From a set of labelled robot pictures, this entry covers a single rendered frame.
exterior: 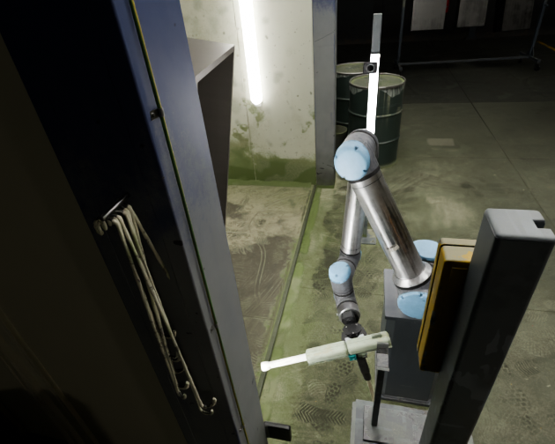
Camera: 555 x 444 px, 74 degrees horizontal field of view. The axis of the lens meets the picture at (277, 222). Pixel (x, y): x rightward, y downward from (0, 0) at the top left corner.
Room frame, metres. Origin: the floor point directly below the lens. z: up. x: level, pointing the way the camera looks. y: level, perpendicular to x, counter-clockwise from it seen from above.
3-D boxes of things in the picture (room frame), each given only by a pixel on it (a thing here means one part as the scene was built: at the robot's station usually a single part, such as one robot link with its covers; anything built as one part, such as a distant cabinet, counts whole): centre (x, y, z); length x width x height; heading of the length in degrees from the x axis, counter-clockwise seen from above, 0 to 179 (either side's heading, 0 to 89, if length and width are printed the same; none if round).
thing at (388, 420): (0.48, -0.31, 0.95); 0.26 x 0.15 x 0.32; 74
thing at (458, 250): (0.38, -0.29, 1.42); 0.12 x 0.06 x 0.26; 74
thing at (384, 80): (3.90, -1.17, 0.86); 0.54 x 0.54 x 0.01
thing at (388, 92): (3.90, -1.17, 0.44); 0.59 x 0.58 x 0.89; 179
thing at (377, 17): (2.43, -0.71, 0.82); 0.05 x 0.05 x 1.64; 74
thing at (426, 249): (1.14, -0.60, 0.83); 0.17 x 0.15 x 0.18; 153
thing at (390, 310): (1.15, -0.61, 0.32); 0.31 x 0.31 x 0.64; 74
